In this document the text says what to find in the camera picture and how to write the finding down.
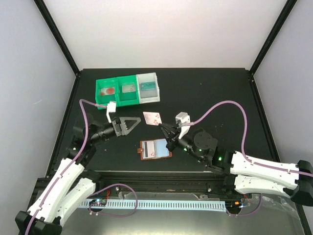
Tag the green bin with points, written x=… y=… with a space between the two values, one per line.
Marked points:
x=127 y=99
x=102 y=83

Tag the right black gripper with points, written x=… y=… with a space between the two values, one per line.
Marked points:
x=171 y=145

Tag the black frame post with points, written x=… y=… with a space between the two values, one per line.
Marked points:
x=285 y=12
x=43 y=9

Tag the right black frame post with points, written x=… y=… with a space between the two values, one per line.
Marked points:
x=285 y=12

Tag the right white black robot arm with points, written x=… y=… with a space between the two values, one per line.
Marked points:
x=244 y=174

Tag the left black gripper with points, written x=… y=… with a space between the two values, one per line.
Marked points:
x=116 y=121

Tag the left green bin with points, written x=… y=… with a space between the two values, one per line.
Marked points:
x=102 y=83

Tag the left black frame post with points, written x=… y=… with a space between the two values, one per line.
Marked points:
x=43 y=9

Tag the middle green bin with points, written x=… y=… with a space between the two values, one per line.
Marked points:
x=127 y=99

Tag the white translucent bin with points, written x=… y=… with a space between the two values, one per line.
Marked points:
x=148 y=96

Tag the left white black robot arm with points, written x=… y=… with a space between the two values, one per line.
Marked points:
x=72 y=184

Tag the teal card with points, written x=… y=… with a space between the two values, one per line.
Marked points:
x=148 y=86

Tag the red spotted card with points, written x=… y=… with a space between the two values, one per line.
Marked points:
x=107 y=91

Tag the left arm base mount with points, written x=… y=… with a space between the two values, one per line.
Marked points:
x=105 y=189

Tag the brown leather card holder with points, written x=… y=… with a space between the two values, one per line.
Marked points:
x=140 y=151

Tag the small circuit board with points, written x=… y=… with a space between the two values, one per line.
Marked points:
x=98 y=202

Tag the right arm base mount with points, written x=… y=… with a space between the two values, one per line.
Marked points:
x=217 y=189

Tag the light blue card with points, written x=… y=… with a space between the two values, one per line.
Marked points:
x=161 y=150

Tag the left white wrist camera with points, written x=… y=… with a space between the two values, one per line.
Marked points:
x=111 y=108

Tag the grey card in bin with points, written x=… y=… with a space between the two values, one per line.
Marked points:
x=128 y=88

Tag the white slotted cable duct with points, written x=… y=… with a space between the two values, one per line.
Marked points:
x=180 y=205

